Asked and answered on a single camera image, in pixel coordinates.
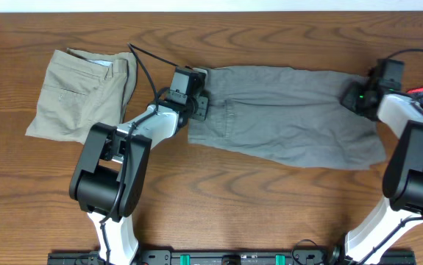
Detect grey shorts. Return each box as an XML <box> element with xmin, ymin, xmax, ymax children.
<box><xmin>188</xmin><ymin>66</ymin><xmax>386</xmax><ymax>170</ymax></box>

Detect folded khaki shorts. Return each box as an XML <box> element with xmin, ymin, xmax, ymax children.
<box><xmin>26</xmin><ymin>49</ymin><xmax>137</xmax><ymax>144</ymax></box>

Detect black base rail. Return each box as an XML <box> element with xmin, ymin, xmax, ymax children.
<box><xmin>47</xmin><ymin>250</ymin><xmax>417</xmax><ymax>265</ymax></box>

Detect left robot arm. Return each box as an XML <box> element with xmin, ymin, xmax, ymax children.
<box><xmin>69</xmin><ymin>88</ymin><xmax>209</xmax><ymax>264</ymax></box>

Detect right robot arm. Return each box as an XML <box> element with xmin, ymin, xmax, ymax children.
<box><xmin>330</xmin><ymin>82</ymin><xmax>423</xmax><ymax>264</ymax></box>

